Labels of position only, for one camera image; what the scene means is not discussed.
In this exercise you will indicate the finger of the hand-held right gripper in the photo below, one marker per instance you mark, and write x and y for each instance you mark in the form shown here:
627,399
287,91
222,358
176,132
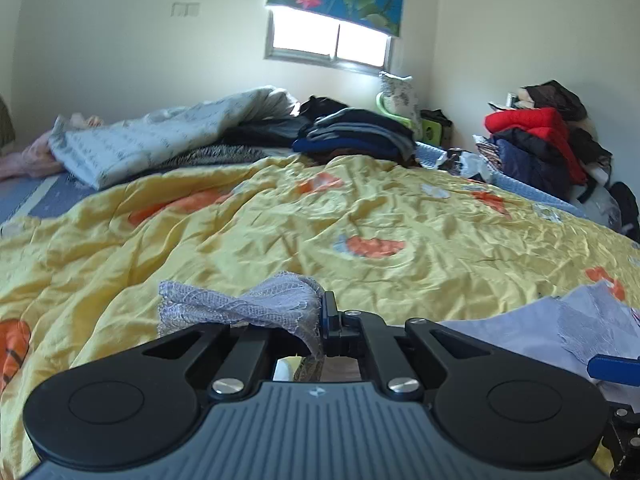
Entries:
625,440
617,367

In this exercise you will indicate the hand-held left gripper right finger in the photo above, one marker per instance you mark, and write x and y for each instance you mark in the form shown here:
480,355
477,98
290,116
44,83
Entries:
329,320

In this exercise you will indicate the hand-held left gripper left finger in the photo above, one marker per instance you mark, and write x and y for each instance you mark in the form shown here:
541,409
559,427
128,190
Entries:
250,346

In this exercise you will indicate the lavender lace-trimmed garment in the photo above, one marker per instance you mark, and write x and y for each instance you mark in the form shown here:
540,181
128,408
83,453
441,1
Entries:
240,305

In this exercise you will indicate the stack of folded dark clothes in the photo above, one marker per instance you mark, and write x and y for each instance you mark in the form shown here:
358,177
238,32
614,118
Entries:
355,135

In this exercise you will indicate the yellow quilt with orange print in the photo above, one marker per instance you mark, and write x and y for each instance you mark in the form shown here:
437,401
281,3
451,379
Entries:
250,225

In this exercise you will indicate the black bag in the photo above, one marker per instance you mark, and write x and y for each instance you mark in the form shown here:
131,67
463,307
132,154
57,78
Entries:
627,210

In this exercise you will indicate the white plastic bag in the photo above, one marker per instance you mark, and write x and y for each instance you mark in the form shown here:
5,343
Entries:
475,165
600,210

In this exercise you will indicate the dark speckled cloth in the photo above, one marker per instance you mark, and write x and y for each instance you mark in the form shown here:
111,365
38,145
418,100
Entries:
210,156

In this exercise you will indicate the light blue knitted blanket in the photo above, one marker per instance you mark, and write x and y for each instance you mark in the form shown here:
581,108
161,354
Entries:
515,187

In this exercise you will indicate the black garment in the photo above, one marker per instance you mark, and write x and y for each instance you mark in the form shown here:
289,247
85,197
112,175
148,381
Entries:
322,106

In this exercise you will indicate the green plastic chair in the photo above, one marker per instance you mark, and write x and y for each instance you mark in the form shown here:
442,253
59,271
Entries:
432,132

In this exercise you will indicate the navy jacket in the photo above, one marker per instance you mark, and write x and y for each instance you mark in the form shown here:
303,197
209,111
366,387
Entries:
530,165

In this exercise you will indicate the floral pillow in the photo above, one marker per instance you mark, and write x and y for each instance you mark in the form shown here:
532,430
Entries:
400,100

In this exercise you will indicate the grey-white patterned duvet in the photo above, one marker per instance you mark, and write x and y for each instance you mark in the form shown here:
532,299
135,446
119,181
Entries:
150,135

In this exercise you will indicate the blue bedsheet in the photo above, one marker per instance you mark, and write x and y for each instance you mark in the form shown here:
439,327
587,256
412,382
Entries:
45,200

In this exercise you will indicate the red jacket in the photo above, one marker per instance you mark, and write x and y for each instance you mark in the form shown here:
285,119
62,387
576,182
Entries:
535,122

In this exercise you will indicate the pile of black garments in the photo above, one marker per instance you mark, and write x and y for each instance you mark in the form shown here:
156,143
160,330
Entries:
555,95

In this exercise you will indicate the window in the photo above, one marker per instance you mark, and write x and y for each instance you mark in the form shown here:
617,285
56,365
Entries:
310,35

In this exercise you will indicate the pink cloth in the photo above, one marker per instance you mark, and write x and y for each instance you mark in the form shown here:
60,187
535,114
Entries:
25,160

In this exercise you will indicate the dark brown cloth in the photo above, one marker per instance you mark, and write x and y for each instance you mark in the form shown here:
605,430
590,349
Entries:
5,122

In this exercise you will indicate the white wall switch plate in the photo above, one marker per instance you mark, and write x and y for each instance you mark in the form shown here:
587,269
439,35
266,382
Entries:
185,9

